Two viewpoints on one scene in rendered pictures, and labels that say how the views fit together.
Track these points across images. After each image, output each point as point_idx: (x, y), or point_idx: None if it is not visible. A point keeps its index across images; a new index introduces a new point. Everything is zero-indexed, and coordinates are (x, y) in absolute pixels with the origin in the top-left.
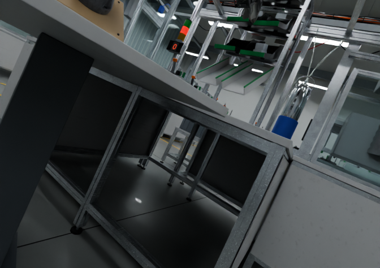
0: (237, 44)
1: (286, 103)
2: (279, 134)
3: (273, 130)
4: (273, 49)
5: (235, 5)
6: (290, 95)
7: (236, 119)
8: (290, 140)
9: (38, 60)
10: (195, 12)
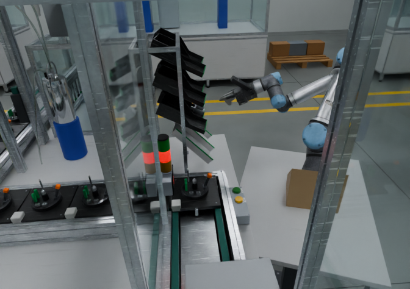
0: (169, 112)
1: (63, 108)
2: (83, 139)
3: (76, 142)
4: (162, 91)
5: (240, 104)
6: (62, 97)
7: (228, 149)
8: (224, 134)
9: None
10: (155, 119)
